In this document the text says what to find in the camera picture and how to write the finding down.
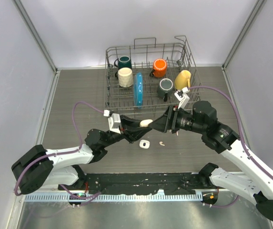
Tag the beige earbud charging case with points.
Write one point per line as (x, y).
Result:
(145, 123)

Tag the grey wire dish rack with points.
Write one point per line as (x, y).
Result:
(143, 52)

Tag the blue plastic plate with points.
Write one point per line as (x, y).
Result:
(138, 89)

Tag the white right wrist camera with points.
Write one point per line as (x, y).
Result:
(182, 97)

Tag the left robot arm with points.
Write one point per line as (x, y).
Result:
(44, 167)

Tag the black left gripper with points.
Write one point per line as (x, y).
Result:
(132, 132)

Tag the yellow mug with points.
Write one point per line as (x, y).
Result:
(182, 80)

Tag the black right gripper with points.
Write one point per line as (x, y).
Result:
(168, 121)

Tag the white slotted cable duct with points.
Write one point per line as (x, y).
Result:
(159, 196)

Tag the cream ribbed mug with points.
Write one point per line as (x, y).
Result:
(125, 77)

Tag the white earbud charging case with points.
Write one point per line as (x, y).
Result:
(144, 144)

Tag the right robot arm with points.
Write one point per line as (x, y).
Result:
(257, 188)

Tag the dark green mug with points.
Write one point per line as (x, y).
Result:
(123, 62)

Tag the grey mug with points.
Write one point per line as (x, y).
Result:
(164, 88)

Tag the orange mug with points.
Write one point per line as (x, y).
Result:
(159, 68)

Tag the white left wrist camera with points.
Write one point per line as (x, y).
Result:
(114, 121)

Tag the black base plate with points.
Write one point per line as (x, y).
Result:
(143, 183)

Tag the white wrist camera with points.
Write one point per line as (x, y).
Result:
(182, 97)
(114, 121)

